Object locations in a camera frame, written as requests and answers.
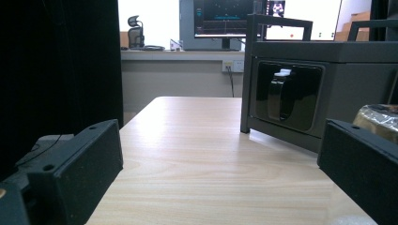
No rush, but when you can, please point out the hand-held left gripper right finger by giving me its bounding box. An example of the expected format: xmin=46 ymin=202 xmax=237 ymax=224
xmin=316 ymin=118 xmax=398 ymax=225

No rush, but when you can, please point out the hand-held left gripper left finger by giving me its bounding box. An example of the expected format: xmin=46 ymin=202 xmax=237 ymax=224
xmin=26 ymin=118 xmax=124 ymax=225

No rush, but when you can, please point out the tape-wrapped metal jar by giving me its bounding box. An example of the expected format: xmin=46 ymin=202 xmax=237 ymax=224
xmin=352 ymin=103 xmax=398 ymax=145

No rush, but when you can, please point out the black curtain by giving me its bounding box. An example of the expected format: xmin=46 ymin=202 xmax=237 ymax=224
xmin=0 ymin=0 xmax=124 ymax=183

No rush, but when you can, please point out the white-screen computer monitor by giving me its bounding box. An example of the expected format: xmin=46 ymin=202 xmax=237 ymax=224
xmin=266 ymin=0 xmax=344 ymax=42

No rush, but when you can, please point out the black office chair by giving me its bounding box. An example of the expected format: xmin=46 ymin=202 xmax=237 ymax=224
xmin=127 ymin=14 xmax=145 ymax=50

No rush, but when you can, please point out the long beige counter desk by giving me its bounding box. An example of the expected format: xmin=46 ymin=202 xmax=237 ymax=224
xmin=120 ymin=49 xmax=247 ymax=62

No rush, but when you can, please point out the small clear plastic holder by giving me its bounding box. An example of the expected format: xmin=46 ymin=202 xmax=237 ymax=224
xmin=169 ymin=38 xmax=184 ymax=52

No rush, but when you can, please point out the dark-screen computer monitor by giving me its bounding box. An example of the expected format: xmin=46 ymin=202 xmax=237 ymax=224
xmin=192 ymin=0 xmax=268 ymax=52

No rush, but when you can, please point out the coiled black cable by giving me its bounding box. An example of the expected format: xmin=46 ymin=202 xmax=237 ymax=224
xmin=142 ymin=44 xmax=166 ymax=52

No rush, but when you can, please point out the black power cable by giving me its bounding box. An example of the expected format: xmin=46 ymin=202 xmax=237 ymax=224
xmin=226 ymin=66 xmax=236 ymax=98

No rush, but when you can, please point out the white wall socket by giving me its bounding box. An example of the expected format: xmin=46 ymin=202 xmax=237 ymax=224
xmin=222 ymin=59 xmax=245 ymax=74

